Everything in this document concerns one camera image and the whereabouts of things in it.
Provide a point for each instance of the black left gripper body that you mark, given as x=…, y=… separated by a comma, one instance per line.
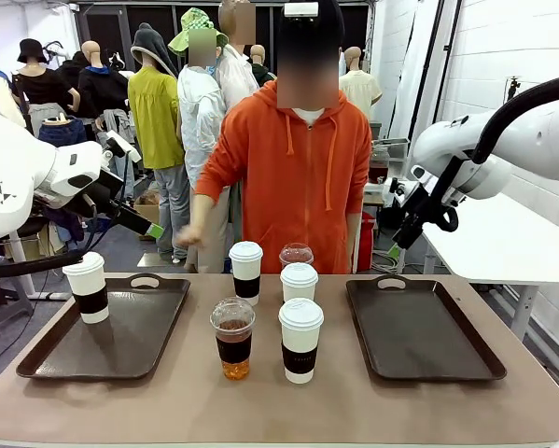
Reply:
x=106, y=196

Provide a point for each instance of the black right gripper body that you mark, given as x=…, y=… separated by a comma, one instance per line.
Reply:
x=416, y=210

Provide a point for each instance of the clear iced tea cup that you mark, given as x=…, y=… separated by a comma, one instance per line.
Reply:
x=233, y=345
x=296, y=255

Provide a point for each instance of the white lidded coffee cup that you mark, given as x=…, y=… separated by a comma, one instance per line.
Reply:
x=301, y=340
x=88, y=289
x=246, y=275
x=299, y=284

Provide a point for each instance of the person's right forearm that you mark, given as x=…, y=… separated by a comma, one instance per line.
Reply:
x=200, y=210

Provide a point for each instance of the person's left forearm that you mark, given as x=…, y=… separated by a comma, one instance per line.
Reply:
x=353, y=240

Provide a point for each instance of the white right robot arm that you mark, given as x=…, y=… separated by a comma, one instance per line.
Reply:
x=531, y=140

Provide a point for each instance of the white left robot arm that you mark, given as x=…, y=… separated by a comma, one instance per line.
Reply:
x=8, y=154

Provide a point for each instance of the dark brown serving tray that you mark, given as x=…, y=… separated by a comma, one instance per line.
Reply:
x=419, y=331
x=134, y=326

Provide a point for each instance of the person's right hand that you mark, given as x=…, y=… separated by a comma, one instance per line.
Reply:
x=190, y=237

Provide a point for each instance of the brown cardboard box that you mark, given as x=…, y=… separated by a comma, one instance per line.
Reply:
x=148, y=212

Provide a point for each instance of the red fire extinguisher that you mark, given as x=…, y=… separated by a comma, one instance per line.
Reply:
x=367, y=242

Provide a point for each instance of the glass jar of tea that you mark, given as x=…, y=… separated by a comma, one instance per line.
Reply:
x=379, y=168

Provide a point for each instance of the jeans torso mannequin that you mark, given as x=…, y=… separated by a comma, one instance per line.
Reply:
x=62, y=130

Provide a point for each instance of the white side table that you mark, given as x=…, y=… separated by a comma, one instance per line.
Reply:
x=493, y=242

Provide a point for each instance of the mannequin in yellow-green top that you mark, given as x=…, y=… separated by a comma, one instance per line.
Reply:
x=155, y=121

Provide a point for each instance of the mannequin in black jacket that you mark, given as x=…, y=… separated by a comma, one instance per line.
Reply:
x=99, y=93

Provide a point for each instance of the mannequin in white coat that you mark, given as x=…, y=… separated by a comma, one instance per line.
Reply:
x=199, y=126

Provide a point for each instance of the mannequin in black top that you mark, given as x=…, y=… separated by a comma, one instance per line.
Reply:
x=41, y=88

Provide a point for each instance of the person in orange hoodie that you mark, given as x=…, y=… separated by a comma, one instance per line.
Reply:
x=288, y=177

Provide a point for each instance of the mannequin in cream blouse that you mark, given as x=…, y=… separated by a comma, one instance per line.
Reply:
x=358, y=88

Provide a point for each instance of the gray plastic stool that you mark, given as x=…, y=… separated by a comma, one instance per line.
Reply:
x=4, y=298

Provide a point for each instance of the black bucket hat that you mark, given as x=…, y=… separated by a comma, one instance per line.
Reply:
x=32, y=50

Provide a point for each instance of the tall mannequin in white shirt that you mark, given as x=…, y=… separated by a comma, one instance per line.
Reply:
x=234, y=74

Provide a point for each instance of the green checked bucket hat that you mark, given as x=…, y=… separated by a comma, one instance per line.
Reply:
x=192, y=28

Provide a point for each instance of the mannequin in dark green top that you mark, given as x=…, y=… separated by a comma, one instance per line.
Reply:
x=260, y=65

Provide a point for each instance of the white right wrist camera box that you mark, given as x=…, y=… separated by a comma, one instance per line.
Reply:
x=402, y=191

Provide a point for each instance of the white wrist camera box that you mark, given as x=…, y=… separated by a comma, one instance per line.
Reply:
x=122, y=145
x=402, y=191

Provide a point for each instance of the metal mannequin base plate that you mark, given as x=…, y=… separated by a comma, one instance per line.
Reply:
x=157, y=260

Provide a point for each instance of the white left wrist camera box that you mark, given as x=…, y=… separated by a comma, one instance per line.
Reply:
x=122, y=145

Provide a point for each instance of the small tripod camera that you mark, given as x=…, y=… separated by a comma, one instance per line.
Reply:
x=513, y=86

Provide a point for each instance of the white head-mounted camera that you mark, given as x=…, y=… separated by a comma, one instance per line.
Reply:
x=300, y=10

